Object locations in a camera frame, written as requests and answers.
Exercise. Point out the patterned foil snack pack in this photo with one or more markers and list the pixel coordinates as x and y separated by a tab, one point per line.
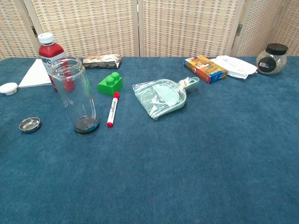
101	61

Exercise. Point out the red juice bottle white cap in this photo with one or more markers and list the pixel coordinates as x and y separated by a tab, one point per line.
51	56

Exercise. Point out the white folded paper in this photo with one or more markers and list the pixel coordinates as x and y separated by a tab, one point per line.
35	74

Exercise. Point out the white plastic wipes pack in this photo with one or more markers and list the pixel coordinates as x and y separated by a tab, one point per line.
234	66

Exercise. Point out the white round lid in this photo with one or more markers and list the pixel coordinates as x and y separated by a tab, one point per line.
8	88

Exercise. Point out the clear glass jar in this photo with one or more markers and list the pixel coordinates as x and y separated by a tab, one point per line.
75	98

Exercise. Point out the mint green dustpan in plastic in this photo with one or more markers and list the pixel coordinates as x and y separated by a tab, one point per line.
161	97

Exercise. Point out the green toy building block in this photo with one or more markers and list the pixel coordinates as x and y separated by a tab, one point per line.
109	85

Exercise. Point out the orange and blue carton box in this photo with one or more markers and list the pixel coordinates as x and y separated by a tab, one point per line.
205	68

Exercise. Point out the red whiteboard marker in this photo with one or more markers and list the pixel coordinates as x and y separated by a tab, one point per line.
113	109

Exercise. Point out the round glass jar black lid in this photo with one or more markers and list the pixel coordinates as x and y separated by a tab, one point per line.
271	60

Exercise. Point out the woven folding screen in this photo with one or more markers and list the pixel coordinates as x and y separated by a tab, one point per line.
149	25

